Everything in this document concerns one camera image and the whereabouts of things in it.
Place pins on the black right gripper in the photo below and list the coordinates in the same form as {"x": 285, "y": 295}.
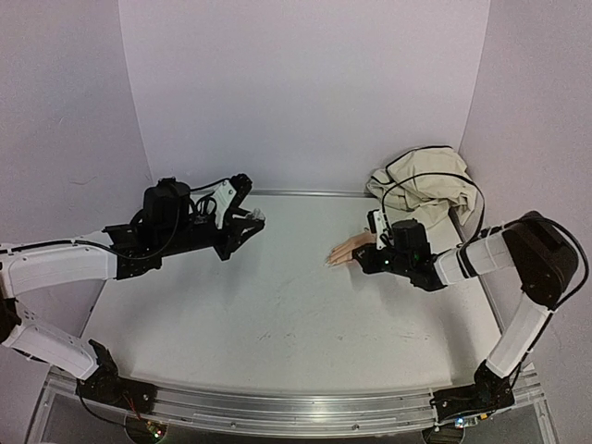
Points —
{"x": 366, "y": 258}

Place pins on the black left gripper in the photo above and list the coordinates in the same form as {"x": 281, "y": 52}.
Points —
{"x": 234, "y": 240}

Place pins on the clear nail polish bottle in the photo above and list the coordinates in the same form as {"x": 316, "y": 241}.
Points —
{"x": 256, "y": 215}

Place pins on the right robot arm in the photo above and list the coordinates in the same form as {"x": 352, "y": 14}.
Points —
{"x": 539, "y": 254}

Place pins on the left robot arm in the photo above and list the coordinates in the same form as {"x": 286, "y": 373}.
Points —
{"x": 43, "y": 265}

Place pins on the mannequin hand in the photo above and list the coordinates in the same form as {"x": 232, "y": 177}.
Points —
{"x": 342, "y": 254}

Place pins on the beige jacket cloth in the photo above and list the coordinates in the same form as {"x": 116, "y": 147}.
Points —
{"x": 426, "y": 183}

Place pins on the small circuit board right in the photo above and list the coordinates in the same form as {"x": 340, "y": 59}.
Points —
{"x": 469, "y": 421}

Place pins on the small circuit board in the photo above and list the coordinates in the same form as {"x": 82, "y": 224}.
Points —
{"x": 469, "y": 421}
{"x": 154, "y": 429}

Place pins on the small circuit board left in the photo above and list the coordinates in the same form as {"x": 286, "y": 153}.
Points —
{"x": 154, "y": 429}

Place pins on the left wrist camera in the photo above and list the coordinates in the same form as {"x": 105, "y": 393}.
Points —
{"x": 230, "y": 194}

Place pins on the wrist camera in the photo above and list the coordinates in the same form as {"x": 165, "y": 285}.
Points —
{"x": 230, "y": 194}
{"x": 379, "y": 226}

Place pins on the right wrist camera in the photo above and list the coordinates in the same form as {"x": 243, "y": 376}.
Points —
{"x": 379, "y": 226}

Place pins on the aluminium table edge rail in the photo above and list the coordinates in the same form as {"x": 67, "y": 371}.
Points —
{"x": 332, "y": 194}

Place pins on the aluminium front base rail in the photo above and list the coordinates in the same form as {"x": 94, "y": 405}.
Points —
{"x": 298, "y": 415}

